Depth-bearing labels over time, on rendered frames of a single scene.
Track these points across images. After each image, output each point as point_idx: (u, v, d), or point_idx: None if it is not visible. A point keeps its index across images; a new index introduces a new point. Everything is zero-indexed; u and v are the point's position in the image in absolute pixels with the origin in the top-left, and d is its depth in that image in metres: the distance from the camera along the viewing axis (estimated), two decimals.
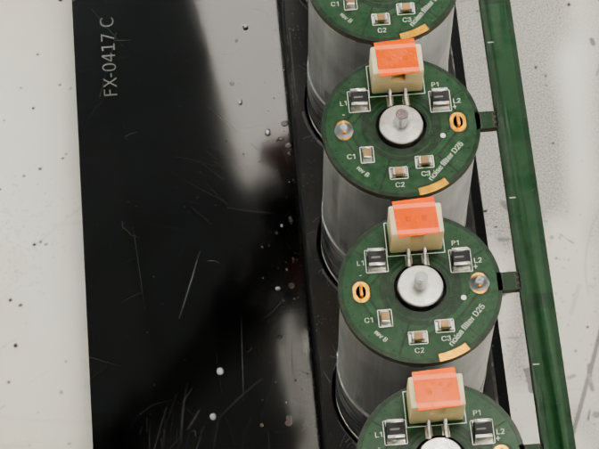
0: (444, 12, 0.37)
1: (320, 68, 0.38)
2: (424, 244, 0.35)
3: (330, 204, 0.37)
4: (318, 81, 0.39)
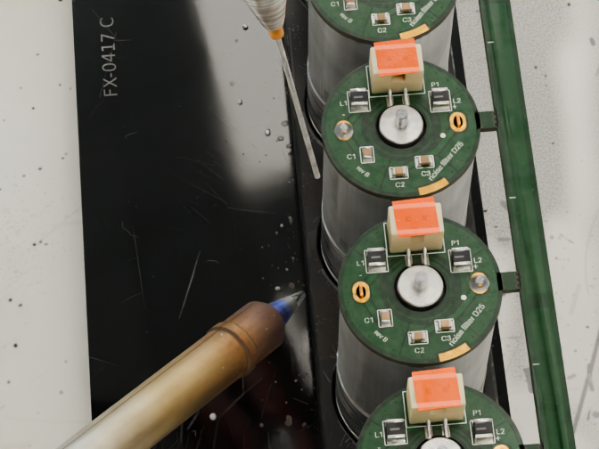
0: (444, 12, 0.37)
1: (320, 68, 0.38)
2: (424, 244, 0.35)
3: (330, 204, 0.37)
4: (318, 81, 0.39)
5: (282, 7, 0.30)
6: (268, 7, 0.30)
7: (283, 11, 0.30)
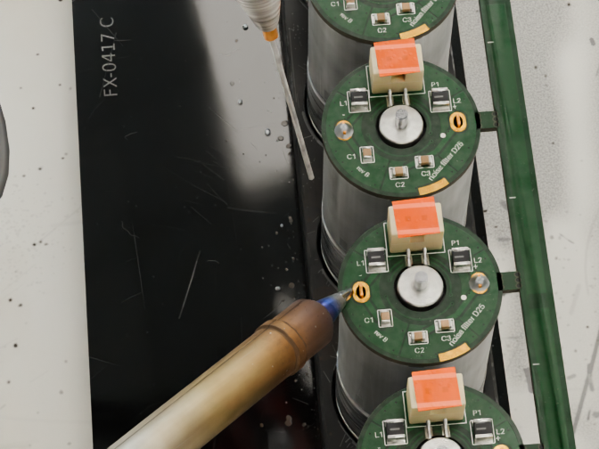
0: (444, 12, 0.37)
1: (320, 68, 0.38)
2: (424, 244, 0.35)
3: (330, 204, 0.37)
4: (318, 81, 0.39)
5: (275, 9, 0.30)
6: (262, 8, 0.30)
7: (276, 12, 0.30)
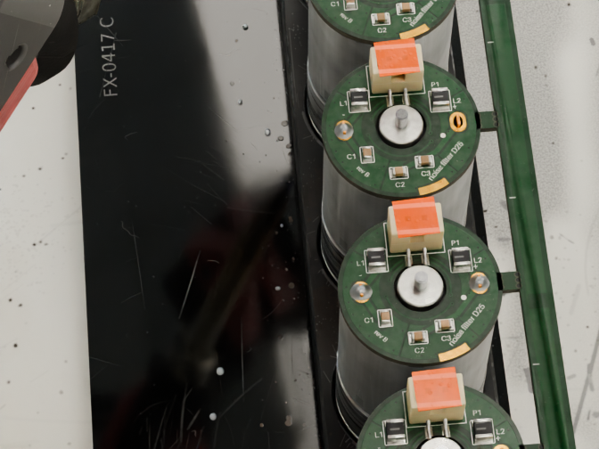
0: (444, 12, 0.37)
1: (320, 68, 0.38)
2: (424, 244, 0.35)
3: (330, 204, 0.37)
4: (318, 81, 0.39)
5: None
6: None
7: None
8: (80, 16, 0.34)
